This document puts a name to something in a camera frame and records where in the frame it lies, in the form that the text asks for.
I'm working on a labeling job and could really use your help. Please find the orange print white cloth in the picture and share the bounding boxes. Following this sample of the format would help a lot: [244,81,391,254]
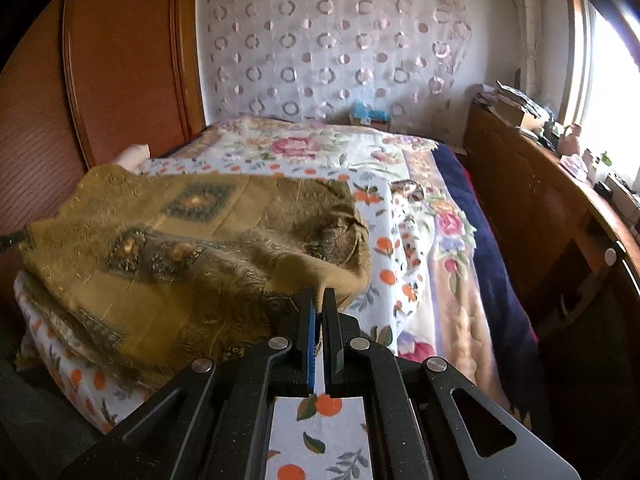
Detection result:
[13,156,432,480]

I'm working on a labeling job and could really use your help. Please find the golden brown patterned cloth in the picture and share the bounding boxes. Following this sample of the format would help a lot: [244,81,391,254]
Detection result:
[21,166,371,388]

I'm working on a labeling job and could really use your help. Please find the floral quilt bedspread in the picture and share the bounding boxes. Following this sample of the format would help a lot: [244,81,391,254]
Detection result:
[146,116,524,412]

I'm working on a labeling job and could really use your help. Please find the navy blue blanket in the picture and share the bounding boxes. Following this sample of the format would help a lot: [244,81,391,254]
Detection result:
[433,144,537,374]

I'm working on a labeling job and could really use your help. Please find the wooden side cabinet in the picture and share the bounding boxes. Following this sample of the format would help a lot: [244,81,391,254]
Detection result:
[463,104,639,330]

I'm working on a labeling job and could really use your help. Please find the pink figurine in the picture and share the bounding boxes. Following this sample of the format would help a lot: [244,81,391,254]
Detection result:
[558,124,582,156]

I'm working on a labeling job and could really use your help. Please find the blue tissue box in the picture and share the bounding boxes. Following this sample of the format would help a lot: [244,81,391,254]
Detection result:
[348,101,392,131]

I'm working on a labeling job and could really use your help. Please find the stack of books and boxes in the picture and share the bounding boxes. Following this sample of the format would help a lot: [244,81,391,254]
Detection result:
[474,81,550,131]

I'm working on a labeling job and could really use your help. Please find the wooden wardrobe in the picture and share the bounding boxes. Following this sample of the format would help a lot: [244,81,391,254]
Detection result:
[0,0,207,302]

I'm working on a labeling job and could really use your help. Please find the window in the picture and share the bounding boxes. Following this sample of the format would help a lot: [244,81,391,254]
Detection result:
[563,0,639,191]

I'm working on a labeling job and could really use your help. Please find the circle patterned sheer curtain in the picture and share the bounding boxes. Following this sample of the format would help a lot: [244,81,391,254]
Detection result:
[195,0,495,144]

